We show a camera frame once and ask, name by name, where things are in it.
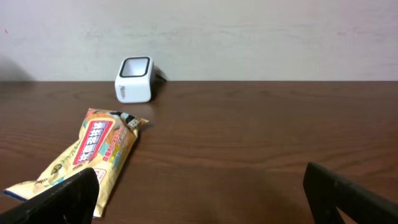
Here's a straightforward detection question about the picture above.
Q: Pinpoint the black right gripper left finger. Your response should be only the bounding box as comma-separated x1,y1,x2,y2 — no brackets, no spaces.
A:
1,168,99,224

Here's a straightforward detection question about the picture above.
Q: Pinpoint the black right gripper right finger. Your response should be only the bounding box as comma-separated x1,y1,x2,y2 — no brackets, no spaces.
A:
303,162,397,224

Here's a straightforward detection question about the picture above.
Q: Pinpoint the yellow wet wipes pack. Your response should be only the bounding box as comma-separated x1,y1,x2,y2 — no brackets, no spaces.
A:
4,108,149,218

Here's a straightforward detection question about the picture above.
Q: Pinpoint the white barcode scanner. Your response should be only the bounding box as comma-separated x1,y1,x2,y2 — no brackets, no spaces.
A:
114,56,155,103

